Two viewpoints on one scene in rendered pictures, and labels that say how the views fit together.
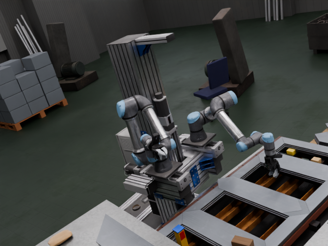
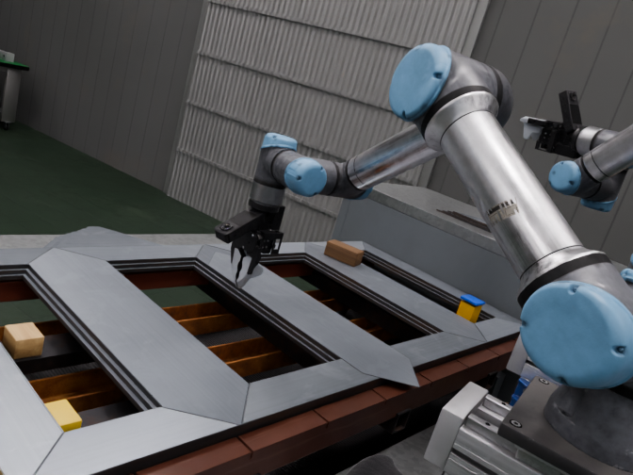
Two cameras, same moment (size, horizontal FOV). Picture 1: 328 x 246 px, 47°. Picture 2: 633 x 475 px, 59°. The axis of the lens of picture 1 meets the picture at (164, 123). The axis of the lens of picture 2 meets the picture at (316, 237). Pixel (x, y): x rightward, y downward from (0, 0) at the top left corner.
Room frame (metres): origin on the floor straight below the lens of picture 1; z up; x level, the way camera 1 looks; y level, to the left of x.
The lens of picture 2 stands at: (3.54, -0.89, 1.38)
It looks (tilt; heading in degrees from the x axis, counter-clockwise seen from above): 15 degrees down; 163
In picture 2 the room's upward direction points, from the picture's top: 16 degrees clockwise
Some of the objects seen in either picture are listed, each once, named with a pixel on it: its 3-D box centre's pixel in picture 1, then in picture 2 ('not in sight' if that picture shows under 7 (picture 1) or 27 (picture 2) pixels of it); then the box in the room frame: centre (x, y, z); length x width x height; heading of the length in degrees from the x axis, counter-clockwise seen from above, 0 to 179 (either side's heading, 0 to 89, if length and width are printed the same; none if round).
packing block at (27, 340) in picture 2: (316, 160); (23, 340); (2.53, -1.08, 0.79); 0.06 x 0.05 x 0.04; 34
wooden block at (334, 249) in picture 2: (242, 243); (344, 253); (1.79, -0.26, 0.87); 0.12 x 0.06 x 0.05; 50
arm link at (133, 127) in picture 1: (135, 133); not in sight; (2.61, 0.23, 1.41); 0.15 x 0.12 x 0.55; 108
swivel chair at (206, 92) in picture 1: (210, 89); not in sight; (5.76, -0.87, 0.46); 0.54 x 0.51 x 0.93; 44
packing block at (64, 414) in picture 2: (291, 152); (56, 423); (2.76, -0.97, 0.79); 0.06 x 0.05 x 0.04; 34
